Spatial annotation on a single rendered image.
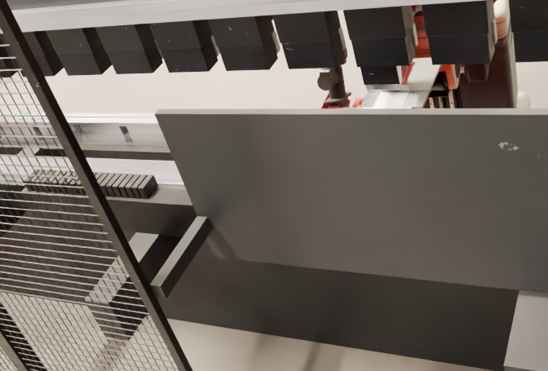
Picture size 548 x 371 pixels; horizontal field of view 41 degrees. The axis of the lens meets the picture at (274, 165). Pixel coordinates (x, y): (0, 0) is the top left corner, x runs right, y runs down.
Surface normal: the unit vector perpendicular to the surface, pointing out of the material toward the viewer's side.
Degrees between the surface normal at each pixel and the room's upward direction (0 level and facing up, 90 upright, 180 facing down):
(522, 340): 0
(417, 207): 90
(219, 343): 0
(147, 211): 90
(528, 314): 0
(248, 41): 90
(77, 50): 90
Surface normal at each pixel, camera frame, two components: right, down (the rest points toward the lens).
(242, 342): -0.26, -0.79
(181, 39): -0.38, 0.61
